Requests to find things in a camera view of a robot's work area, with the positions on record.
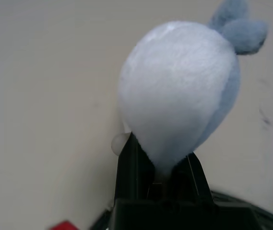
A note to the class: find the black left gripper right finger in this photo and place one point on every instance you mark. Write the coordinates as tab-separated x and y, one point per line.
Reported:
193	182

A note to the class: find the white blue plush ball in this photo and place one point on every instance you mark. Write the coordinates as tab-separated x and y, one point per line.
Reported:
174	91

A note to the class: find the red black paddle case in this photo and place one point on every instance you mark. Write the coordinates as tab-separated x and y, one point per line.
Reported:
64	225

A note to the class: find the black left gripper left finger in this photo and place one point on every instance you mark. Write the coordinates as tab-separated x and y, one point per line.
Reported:
134	177

